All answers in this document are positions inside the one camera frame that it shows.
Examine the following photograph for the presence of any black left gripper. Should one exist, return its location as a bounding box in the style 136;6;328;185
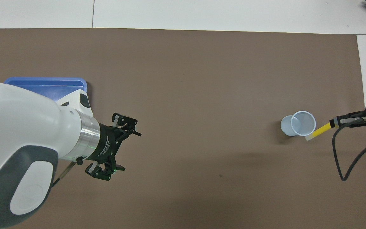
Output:
85;112;142;181

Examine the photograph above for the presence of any yellow pen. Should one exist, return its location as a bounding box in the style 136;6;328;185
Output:
305;122;332;142

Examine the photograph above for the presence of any blue plastic tray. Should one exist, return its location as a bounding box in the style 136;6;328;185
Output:
3;77;88;103

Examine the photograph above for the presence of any translucent plastic cup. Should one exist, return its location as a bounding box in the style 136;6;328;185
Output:
281;111;316;137

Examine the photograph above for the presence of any brown table mat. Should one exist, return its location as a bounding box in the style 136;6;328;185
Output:
0;28;366;229

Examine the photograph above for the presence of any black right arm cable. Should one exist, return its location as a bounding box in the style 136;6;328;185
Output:
332;119;366;182

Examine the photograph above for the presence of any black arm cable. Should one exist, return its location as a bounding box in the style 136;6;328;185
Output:
332;119;366;182
52;161;77;187

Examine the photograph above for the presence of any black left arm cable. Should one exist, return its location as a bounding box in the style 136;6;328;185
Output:
52;161;77;187

